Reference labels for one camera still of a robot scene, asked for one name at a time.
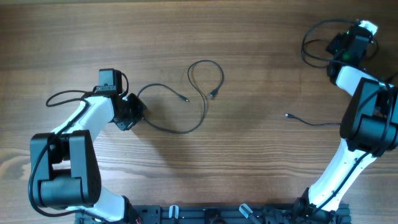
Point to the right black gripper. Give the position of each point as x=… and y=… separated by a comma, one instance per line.
x=334, y=44

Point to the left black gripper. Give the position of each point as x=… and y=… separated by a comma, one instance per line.
x=138, y=107

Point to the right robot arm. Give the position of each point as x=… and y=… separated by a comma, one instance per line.
x=368, y=128

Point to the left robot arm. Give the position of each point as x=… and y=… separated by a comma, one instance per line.
x=65, y=178

